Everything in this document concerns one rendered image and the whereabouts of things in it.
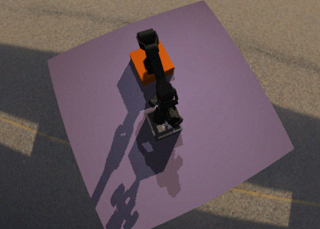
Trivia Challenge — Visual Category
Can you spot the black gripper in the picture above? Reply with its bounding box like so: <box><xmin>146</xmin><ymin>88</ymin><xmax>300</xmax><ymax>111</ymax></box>
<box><xmin>148</xmin><ymin>95</ymin><xmax>183</xmax><ymax>129</ymax></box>

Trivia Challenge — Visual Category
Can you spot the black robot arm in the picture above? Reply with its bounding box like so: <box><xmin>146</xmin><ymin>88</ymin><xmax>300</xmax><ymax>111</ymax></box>
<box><xmin>136</xmin><ymin>28</ymin><xmax>181</xmax><ymax>125</ymax></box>

